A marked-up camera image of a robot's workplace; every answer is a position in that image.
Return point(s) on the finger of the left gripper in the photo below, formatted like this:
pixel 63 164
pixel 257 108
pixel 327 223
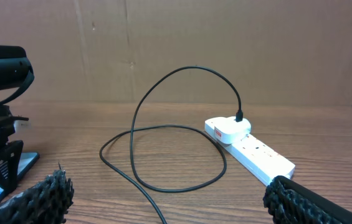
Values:
pixel 10 156

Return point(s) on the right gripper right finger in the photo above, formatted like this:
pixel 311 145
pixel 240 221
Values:
pixel 290 203

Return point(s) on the white charger plug adapter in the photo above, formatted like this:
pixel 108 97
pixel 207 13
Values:
pixel 228 130

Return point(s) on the white power strip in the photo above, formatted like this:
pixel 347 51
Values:
pixel 257 157

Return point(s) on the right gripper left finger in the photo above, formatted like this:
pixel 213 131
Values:
pixel 47 202

